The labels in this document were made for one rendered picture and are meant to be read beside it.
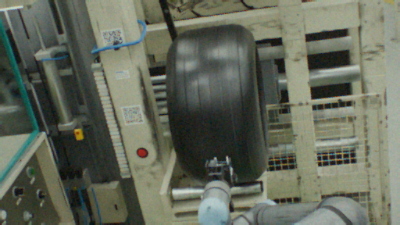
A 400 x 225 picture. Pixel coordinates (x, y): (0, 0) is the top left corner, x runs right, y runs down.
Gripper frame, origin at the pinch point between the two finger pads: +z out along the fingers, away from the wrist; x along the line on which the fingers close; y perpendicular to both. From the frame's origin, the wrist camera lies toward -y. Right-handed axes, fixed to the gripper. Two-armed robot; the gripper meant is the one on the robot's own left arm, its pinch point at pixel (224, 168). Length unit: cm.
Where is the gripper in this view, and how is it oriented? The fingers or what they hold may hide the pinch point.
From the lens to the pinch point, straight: 178.6
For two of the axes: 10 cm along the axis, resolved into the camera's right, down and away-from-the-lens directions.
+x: -9.8, 1.1, 1.7
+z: 1.3, -3.4, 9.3
